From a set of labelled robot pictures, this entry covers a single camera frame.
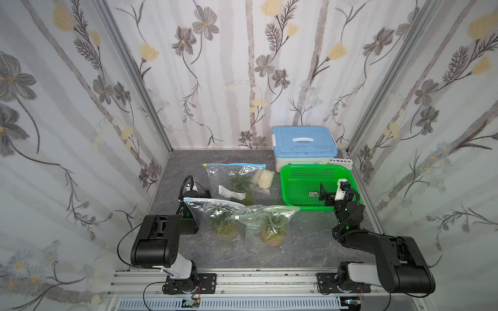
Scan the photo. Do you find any green zip bag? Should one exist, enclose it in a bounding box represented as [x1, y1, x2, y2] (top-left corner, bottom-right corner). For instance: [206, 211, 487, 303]
[233, 205, 300, 251]

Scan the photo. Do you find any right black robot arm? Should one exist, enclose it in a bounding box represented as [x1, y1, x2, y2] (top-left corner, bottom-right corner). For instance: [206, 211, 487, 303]
[319, 181, 436, 298]

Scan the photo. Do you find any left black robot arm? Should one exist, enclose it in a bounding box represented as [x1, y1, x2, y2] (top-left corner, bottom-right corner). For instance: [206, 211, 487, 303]
[130, 176, 200, 295]

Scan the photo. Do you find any rear blue zip bag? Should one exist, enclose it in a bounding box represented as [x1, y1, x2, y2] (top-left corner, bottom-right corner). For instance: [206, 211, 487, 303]
[203, 163, 275, 206]

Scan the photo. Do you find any green plastic basket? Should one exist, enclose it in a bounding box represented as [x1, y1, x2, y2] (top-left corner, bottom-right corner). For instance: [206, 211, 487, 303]
[280, 164, 358, 211]

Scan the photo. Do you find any blue lid storage box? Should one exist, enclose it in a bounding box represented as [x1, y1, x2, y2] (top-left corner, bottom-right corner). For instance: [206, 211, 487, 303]
[272, 126, 338, 172]

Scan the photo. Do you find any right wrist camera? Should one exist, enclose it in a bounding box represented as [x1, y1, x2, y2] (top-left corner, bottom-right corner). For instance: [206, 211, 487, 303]
[335, 179, 351, 201]

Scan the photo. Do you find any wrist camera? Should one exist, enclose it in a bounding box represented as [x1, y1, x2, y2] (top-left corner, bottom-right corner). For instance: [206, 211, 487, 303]
[335, 179, 351, 201]
[180, 182, 211, 198]

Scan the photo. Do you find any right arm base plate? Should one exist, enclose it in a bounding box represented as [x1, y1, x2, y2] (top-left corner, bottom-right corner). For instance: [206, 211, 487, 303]
[316, 273, 372, 295]

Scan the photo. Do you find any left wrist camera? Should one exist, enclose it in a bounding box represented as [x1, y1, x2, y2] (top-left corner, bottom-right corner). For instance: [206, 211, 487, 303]
[180, 182, 211, 198]

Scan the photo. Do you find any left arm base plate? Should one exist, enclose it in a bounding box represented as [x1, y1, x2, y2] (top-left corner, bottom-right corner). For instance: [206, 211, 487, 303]
[162, 273, 217, 295]

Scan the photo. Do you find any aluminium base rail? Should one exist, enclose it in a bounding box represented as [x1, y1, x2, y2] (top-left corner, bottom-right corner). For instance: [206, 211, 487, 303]
[103, 268, 434, 310]

